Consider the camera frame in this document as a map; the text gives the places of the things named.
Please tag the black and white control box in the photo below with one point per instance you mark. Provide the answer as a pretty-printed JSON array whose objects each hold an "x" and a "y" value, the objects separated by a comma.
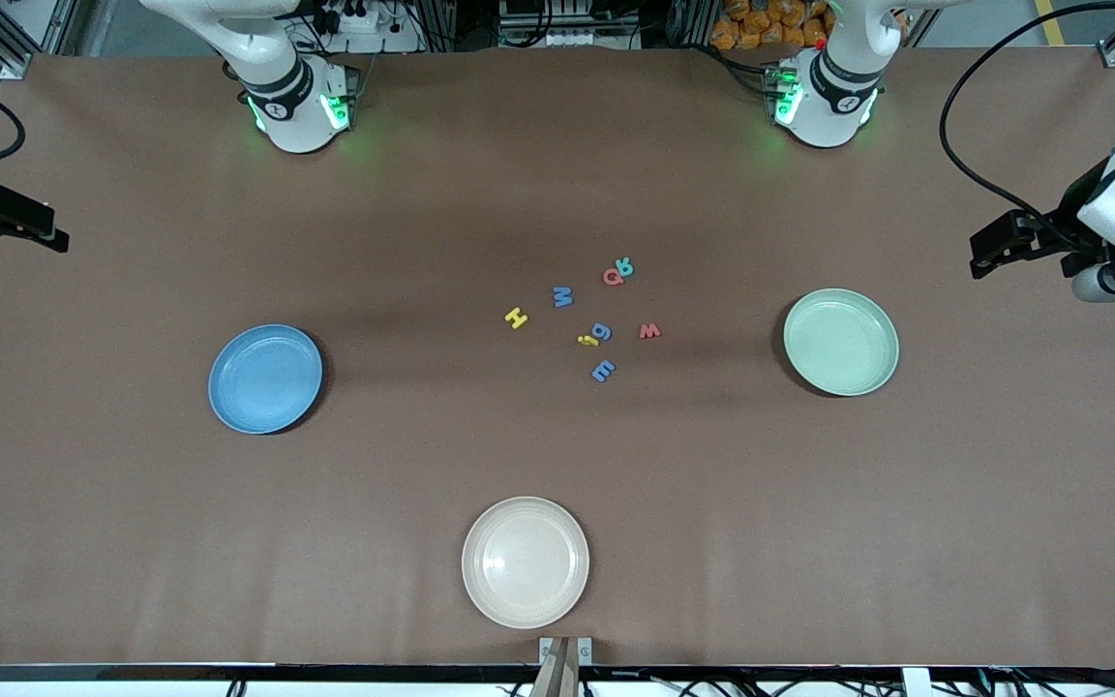
[{"x": 567, "y": 37}]

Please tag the red foam letter Q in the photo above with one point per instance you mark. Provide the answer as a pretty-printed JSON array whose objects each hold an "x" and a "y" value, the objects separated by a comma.
[{"x": 607, "y": 277}]

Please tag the white power strip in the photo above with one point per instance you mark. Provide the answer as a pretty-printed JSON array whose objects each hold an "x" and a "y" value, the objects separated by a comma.
[{"x": 393, "y": 39}]

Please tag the blue foam uppercase letter M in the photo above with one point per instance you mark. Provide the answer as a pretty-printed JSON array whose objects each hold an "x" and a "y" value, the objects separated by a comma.
[{"x": 562, "y": 296}]

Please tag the beige camera pole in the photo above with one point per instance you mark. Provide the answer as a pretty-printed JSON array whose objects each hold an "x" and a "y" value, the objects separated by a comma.
[{"x": 557, "y": 678}]

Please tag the grey metal mount bracket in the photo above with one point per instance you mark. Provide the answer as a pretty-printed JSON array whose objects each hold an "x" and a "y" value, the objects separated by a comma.
[{"x": 546, "y": 647}]

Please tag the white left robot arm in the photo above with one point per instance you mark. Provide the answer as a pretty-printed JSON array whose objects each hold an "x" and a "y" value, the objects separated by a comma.
[{"x": 824, "y": 116}]

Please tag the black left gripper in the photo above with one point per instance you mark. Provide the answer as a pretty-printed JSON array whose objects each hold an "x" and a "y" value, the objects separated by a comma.
[{"x": 1058, "y": 235}]

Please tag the red foam lowercase letter w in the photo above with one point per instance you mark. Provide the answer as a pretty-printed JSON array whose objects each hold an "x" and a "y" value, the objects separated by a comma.
[{"x": 649, "y": 332}]

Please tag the blue round plate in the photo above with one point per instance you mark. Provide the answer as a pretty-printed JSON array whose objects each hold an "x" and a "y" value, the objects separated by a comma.
[{"x": 262, "y": 382}]

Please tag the beige round plate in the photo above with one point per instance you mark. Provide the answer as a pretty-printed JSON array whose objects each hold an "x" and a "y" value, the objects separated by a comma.
[{"x": 525, "y": 561}]

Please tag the blue foam lowercase letter m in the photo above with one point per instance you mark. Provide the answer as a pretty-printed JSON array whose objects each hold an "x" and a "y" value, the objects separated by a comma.
[{"x": 604, "y": 371}]

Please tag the teal foam letter R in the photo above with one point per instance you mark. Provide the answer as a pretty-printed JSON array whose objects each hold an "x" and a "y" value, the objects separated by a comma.
[{"x": 624, "y": 267}]

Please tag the brown paper table cover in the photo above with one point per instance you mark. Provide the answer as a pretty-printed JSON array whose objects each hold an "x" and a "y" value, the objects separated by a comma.
[{"x": 422, "y": 465}]

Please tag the yellow foam letter H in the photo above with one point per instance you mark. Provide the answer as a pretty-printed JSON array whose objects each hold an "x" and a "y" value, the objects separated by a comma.
[{"x": 517, "y": 318}]

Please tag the green round plate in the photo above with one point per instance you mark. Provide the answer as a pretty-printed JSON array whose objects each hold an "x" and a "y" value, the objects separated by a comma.
[{"x": 838, "y": 344}]

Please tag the blue foam lowercase letter g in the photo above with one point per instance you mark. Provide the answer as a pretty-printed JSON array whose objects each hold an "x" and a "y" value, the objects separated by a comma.
[{"x": 609, "y": 333}]

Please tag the orange fruit pile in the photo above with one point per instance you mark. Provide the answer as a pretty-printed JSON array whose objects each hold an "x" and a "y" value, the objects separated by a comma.
[{"x": 761, "y": 24}]

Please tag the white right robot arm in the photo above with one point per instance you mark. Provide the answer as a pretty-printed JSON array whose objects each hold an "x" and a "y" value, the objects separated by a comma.
[{"x": 291, "y": 116}]

